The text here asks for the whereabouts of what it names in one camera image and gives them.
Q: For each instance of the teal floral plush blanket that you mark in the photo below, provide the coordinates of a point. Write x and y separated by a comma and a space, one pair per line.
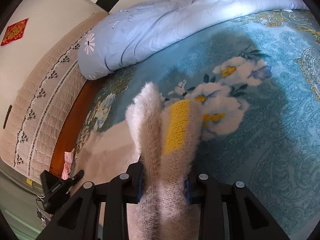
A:
257, 80

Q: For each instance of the beige quilted headboard cover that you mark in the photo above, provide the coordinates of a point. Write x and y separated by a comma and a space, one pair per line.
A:
43, 103

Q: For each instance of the beige fuzzy knit sweater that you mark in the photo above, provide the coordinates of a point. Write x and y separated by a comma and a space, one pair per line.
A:
165, 139

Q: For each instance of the red paper wall decoration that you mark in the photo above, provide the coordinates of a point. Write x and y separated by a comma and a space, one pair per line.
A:
14, 32

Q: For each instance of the light blue floral duvet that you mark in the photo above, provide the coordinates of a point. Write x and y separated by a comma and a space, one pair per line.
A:
132, 35

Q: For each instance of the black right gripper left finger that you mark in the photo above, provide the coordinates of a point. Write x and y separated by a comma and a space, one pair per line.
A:
78, 218

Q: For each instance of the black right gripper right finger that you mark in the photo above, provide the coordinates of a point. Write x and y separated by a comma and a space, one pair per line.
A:
229, 211

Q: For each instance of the brown wooden bed frame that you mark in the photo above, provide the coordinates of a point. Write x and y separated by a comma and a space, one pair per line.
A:
73, 124

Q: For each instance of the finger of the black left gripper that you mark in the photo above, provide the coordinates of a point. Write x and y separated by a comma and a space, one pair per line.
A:
75, 179

